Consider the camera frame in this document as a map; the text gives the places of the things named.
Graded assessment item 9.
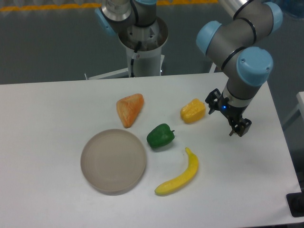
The yellow banana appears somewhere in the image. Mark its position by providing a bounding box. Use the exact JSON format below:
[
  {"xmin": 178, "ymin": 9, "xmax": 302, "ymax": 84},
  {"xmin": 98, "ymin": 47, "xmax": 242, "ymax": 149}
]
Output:
[{"xmin": 154, "ymin": 147, "xmax": 199, "ymax": 196}]

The orange bread wedge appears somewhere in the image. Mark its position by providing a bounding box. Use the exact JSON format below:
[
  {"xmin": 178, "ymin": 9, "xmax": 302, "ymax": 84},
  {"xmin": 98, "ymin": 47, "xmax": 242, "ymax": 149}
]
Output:
[{"xmin": 116, "ymin": 94, "xmax": 144, "ymax": 128}]

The green bell pepper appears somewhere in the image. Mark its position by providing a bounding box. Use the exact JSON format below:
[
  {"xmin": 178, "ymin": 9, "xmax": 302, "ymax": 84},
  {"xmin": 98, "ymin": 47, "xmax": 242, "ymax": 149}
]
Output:
[{"xmin": 146, "ymin": 123, "xmax": 175, "ymax": 149}]

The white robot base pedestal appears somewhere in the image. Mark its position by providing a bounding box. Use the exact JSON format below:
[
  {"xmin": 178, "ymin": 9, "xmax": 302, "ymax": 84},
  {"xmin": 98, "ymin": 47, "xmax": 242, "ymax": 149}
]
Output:
[{"xmin": 88, "ymin": 17, "xmax": 168, "ymax": 80}]

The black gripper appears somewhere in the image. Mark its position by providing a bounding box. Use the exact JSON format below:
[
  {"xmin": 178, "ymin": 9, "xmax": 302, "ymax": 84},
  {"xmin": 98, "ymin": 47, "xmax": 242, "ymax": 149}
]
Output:
[{"xmin": 205, "ymin": 88, "xmax": 252, "ymax": 137}]

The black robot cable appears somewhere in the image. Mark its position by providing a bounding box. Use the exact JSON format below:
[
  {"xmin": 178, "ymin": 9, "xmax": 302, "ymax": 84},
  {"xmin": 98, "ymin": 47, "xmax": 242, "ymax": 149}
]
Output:
[{"xmin": 129, "ymin": 40, "xmax": 142, "ymax": 78}]

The yellow bell pepper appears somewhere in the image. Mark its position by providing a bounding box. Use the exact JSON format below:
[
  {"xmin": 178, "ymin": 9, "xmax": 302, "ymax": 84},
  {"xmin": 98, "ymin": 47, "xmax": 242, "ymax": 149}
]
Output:
[{"xmin": 180, "ymin": 98, "xmax": 206, "ymax": 124}]

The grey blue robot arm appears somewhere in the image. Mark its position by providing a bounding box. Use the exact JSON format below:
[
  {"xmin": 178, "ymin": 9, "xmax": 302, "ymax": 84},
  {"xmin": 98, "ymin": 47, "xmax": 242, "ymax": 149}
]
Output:
[{"xmin": 95, "ymin": 0, "xmax": 283, "ymax": 136}]

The black clamp at table edge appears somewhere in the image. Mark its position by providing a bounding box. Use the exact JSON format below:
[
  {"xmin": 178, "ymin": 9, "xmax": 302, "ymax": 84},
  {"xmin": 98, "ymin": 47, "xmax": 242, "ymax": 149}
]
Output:
[{"xmin": 286, "ymin": 192, "xmax": 304, "ymax": 218}]

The white furniture at right edge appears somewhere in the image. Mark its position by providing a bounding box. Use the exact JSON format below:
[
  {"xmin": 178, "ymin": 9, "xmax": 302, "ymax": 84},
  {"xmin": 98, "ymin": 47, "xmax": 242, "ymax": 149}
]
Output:
[{"xmin": 281, "ymin": 91, "xmax": 304, "ymax": 131}]

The beige round plate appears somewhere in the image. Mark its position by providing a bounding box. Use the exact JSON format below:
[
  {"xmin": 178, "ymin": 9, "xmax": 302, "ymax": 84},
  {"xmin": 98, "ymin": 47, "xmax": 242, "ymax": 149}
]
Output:
[{"xmin": 80, "ymin": 129, "xmax": 147, "ymax": 195}]

